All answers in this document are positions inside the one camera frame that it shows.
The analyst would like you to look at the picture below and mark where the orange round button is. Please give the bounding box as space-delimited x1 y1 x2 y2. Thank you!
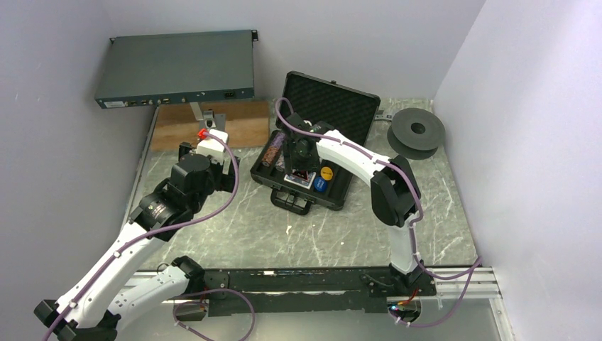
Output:
320 166 334 181

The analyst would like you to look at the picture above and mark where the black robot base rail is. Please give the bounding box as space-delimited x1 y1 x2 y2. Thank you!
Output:
177 266 437 317

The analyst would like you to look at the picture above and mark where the grey network switch box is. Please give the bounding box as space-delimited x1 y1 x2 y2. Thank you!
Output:
94 29 258 109

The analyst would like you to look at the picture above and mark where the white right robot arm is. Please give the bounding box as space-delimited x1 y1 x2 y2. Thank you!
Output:
277 112 424 295

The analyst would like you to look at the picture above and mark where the grey filament spool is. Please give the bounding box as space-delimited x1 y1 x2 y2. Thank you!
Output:
387 108 446 160

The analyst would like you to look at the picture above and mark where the purple chip stack in case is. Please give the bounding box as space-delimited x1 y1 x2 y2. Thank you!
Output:
270 131 286 150

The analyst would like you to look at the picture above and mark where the blue big blind button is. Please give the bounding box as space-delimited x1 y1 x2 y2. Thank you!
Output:
313 177 328 193

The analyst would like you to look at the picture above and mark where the orange blue chip stack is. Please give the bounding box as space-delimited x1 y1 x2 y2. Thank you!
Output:
275 153 285 172

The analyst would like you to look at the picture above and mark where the grey metal stand bracket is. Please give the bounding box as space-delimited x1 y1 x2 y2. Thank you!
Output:
190 102 226 131

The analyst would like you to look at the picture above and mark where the black poker set case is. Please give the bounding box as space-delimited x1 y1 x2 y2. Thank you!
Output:
250 71 381 215

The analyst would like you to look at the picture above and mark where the red handled clamp tool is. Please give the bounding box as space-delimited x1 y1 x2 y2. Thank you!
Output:
374 109 394 121

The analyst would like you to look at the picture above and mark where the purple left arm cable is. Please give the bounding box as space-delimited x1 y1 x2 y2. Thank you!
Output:
41 129 257 341

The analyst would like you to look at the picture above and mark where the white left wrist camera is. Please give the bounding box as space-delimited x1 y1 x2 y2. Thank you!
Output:
194 129 229 165

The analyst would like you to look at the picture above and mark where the red triangular dealer button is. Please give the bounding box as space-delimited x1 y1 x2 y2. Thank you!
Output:
292 170 309 181

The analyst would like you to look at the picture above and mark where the wooden board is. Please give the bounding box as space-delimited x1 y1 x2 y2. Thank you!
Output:
150 101 270 151

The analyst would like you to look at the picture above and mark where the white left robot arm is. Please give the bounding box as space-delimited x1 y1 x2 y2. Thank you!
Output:
34 134 240 340

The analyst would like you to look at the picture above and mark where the blue patterned card deck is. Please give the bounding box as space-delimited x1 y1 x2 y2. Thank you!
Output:
283 172 316 190

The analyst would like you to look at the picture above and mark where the orange black chip stack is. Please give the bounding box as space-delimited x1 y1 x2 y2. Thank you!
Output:
261 146 280 167

